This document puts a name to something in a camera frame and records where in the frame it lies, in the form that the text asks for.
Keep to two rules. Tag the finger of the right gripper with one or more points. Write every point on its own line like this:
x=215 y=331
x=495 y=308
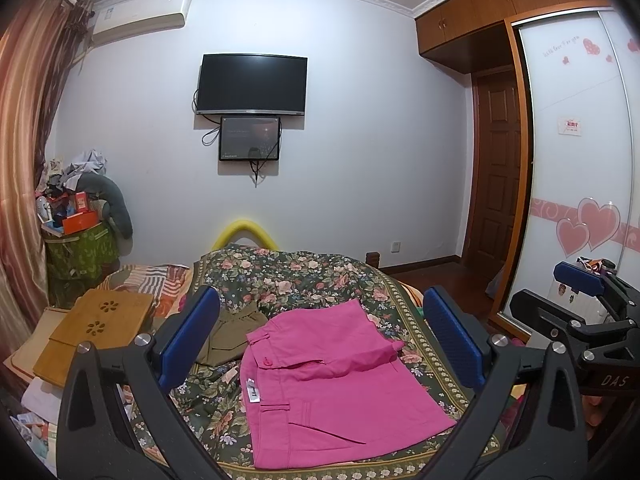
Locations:
x=553 y=328
x=605 y=285

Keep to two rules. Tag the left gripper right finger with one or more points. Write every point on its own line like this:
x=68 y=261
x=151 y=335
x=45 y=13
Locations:
x=548 y=436

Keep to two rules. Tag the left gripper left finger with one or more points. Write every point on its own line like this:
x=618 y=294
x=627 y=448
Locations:
x=95 y=437

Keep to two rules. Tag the pink pants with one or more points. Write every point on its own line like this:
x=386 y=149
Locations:
x=324 y=386

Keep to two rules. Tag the person's right hand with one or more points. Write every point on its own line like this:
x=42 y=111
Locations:
x=598 y=411

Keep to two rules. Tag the wardrobe sliding door with hearts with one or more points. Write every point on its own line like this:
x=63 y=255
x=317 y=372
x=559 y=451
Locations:
x=582 y=79

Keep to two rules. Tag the wooden folding lap desk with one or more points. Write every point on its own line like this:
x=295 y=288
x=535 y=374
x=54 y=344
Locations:
x=106 y=318

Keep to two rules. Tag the wooden door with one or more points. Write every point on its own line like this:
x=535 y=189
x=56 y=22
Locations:
x=496 y=173

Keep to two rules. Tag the olive green shorts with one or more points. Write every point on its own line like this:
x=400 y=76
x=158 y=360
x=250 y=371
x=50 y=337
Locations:
x=227 y=341

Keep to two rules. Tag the striped blanket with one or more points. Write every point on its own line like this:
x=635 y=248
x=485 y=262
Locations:
x=168 y=285

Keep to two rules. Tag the green fabric storage box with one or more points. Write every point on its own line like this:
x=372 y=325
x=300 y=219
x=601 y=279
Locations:
x=79 y=262

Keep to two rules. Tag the orange box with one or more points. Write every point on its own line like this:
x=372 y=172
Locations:
x=80 y=222

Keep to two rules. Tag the grey plush toy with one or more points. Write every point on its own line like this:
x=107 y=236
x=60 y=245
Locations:
x=114 y=209

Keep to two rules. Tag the yellow foam headboard arch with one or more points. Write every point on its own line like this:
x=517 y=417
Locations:
x=244 y=228

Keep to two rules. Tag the floral bedspread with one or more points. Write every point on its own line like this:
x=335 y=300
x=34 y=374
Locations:
x=210 y=398

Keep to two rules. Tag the wooden overhead cabinets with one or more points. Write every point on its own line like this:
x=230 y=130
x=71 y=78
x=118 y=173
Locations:
x=469 y=36

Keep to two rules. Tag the pink striped curtain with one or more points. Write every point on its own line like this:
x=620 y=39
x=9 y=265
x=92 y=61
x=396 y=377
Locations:
x=37 y=51

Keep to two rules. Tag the white air conditioner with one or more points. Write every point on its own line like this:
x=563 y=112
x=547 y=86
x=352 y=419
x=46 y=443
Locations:
x=138 y=17

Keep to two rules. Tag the wall power outlet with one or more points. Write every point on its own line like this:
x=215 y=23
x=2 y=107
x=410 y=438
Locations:
x=395 y=246

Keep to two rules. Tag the small wall monitor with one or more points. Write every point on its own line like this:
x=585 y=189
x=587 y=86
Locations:
x=249 y=138

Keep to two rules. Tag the wall-mounted black television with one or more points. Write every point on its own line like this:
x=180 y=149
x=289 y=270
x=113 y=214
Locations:
x=244 y=83

